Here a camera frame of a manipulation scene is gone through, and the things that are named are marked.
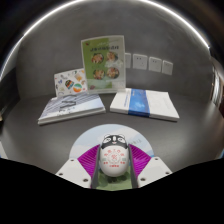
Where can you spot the white sticker sheet card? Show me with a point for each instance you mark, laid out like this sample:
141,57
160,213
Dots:
68,83

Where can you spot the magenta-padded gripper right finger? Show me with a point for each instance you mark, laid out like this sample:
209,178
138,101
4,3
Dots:
153,170

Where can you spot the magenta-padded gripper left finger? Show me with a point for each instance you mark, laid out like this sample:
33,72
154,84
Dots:
75,171

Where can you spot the green poster sign stand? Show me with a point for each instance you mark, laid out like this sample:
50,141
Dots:
103,63

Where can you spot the round landscape-print mouse pad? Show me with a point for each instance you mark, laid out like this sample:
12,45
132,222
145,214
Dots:
88,140

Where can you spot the white panda-print computer mouse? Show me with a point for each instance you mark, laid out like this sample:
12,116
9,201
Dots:
114,158

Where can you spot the white wall socket group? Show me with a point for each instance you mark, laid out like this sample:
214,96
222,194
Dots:
150,63

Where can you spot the white book with blue band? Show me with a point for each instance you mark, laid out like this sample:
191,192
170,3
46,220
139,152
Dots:
146,104

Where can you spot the grey building-print book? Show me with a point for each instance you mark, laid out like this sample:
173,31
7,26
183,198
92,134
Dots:
71,106

